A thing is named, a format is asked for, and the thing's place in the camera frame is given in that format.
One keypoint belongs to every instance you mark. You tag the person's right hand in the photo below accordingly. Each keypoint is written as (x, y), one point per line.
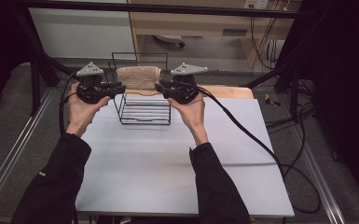
(192, 116)

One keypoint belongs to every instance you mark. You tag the white cabinet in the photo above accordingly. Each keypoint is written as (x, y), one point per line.
(84, 34)

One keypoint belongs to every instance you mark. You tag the dark curtain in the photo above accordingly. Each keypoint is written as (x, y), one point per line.
(345, 77)
(0, 46)

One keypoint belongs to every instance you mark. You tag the light wooden desk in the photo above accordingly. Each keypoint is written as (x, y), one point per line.
(205, 25)

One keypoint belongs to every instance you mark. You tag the white table cover sheet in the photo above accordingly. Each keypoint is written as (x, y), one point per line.
(155, 168)

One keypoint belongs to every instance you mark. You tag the chair base with castor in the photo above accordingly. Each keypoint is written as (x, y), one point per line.
(169, 39)

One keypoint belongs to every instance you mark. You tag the brown towel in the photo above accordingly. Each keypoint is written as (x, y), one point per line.
(138, 77)

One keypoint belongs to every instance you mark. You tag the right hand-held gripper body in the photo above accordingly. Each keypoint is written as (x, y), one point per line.
(183, 90)

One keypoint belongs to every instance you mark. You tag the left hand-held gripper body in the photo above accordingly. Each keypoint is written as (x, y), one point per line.
(88, 91)

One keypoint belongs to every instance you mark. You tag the aluminium rail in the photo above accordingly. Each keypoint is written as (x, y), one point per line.
(15, 149)
(318, 174)

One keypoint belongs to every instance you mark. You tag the black metal frame crossbar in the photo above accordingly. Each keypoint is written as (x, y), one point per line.
(155, 8)

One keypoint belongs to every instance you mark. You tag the white wall socket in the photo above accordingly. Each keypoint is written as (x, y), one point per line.
(256, 3)

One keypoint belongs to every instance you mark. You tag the black metal stand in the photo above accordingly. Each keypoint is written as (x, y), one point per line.
(294, 90)
(37, 81)

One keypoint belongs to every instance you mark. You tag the person's left hand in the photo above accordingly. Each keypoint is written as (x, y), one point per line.
(80, 115)

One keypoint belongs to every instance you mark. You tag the wooden board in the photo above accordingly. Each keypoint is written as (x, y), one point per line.
(227, 91)

